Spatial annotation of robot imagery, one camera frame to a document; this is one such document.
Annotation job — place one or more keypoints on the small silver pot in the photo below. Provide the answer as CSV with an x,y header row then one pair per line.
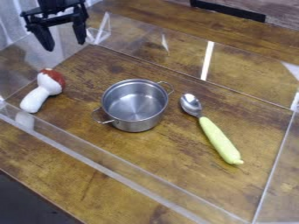
x,y
134,104

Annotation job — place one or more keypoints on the red and white toy mushroom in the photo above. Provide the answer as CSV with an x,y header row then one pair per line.
x,y
51,84

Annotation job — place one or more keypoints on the spoon with yellow handle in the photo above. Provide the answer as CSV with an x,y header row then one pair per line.
x,y
222,144

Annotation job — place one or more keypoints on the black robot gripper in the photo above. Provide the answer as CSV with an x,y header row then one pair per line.
x,y
51,13

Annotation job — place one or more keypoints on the black bar on table edge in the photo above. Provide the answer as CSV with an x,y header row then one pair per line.
x,y
228,10

